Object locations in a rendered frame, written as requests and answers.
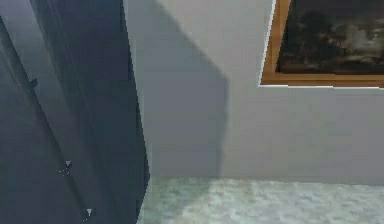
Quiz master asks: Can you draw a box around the black fridge handle bar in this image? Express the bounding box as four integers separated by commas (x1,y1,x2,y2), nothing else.
0,15,96,223

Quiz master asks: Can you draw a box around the dark blue-grey fridge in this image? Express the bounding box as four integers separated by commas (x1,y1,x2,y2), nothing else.
0,0,151,224

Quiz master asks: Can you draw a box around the wood-framed dark painting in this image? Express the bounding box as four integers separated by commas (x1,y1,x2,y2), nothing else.
257,0,384,89

